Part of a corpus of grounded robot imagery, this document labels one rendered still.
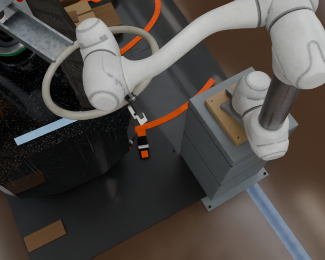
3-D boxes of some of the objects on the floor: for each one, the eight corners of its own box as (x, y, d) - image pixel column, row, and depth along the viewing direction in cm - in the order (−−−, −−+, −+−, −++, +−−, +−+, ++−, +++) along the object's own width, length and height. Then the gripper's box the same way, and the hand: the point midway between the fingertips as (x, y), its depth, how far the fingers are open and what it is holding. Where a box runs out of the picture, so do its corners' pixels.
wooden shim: (29, 252, 230) (28, 252, 229) (23, 238, 234) (23, 237, 232) (66, 233, 235) (66, 233, 234) (61, 219, 239) (60, 218, 237)
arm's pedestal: (227, 118, 272) (254, 54, 199) (268, 175, 255) (314, 127, 181) (169, 150, 261) (175, 95, 188) (208, 211, 244) (231, 177, 171)
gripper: (138, 80, 115) (161, 125, 133) (112, 58, 126) (136, 102, 144) (119, 94, 114) (145, 137, 132) (94, 71, 124) (121, 114, 142)
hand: (137, 114), depth 135 cm, fingers closed on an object, 4 cm apart
